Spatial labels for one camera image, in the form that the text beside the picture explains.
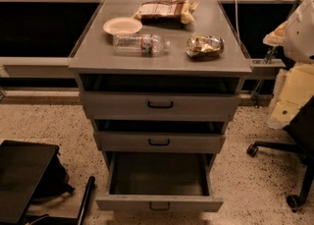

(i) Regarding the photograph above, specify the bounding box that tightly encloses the white paper bowl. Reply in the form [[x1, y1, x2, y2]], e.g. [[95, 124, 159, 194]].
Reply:
[[103, 18, 142, 35]]

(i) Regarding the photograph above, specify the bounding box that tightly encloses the grey bottom drawer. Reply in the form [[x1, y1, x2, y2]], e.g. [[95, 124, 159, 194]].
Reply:
[[96, 152, 223, 212]]

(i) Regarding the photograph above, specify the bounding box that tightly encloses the white cable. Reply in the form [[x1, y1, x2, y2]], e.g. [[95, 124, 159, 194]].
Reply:
[[227, 0, 243, 47]]

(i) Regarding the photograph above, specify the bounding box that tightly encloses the grey metal drawer cabinet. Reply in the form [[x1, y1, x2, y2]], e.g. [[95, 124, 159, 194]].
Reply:
[[70, 0, 251, 163]]

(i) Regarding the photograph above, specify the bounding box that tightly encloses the brown snack bag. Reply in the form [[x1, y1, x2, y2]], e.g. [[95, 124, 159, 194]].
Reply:
[[133, 0, 198, 25]]

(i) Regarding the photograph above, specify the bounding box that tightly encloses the black bag on floor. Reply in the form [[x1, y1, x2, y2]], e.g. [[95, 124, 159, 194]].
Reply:
[[32, 154, 75, 201]]

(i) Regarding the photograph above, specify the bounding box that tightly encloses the clear plastic water bottle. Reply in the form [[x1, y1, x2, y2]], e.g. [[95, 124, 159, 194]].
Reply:
[[113, 33, 170, 56]]

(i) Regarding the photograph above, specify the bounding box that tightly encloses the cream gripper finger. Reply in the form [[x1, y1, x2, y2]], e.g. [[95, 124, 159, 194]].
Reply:
[[263, 22, 288, 46]]

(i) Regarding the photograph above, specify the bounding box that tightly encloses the grey middle drawer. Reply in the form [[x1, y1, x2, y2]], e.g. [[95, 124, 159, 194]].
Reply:
[[94, 120, 226, 153]]

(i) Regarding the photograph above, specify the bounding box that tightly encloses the grey drawer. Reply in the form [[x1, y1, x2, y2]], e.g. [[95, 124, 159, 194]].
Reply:
[[94, 120, 226, 153], [96, 152, 223, 212], [79, 74, 238, 121]]

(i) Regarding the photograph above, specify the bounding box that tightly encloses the grey top drawer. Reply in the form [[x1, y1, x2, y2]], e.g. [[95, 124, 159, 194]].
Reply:
[[79, 74, 238, 121]]

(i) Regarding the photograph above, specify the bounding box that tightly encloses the black office chair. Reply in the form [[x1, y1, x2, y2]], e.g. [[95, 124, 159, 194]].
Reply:
[[246, 94, 314, 212]]

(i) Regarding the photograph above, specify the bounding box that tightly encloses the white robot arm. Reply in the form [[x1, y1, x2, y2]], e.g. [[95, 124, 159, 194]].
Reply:
[[263, 0, 314, 129]]

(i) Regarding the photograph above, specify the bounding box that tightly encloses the black tube on floor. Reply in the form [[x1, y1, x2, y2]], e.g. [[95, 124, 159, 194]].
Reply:
[[76, 176, 95, 225]]

